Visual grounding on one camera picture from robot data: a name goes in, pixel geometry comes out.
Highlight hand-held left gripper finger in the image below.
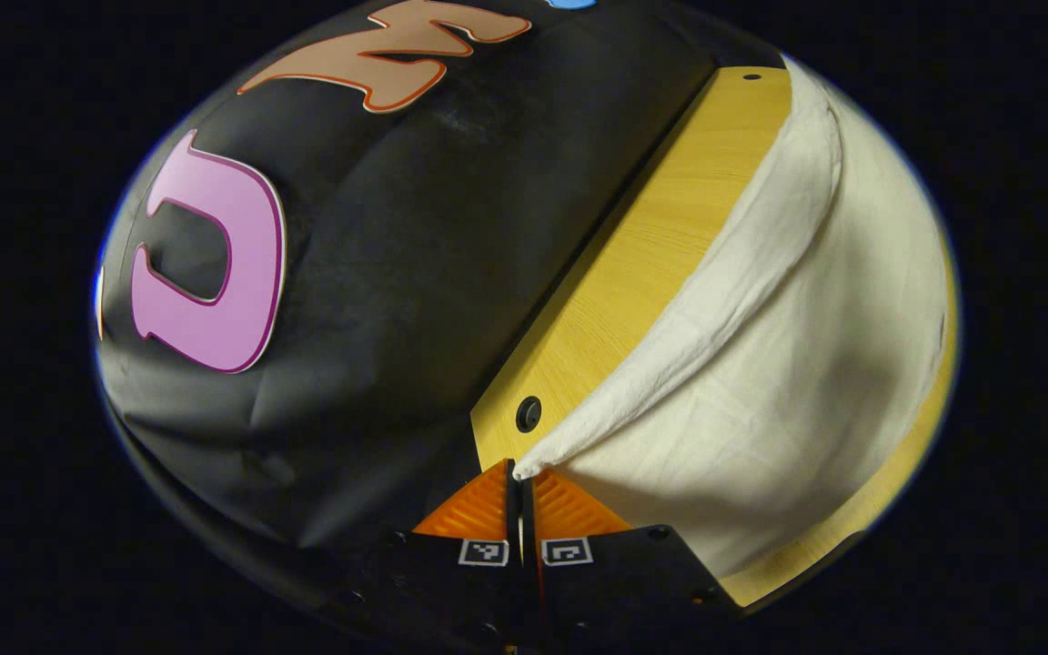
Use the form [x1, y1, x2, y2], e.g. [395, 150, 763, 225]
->
[351, 458, 526, 649]
[523, 468, 745, 649]

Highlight white jeans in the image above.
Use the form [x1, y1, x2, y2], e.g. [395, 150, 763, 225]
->
[513, 55, 954, 579]

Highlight black backdrop cloth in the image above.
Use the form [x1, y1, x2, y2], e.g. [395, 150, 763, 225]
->
[92, 0, 789, 624]

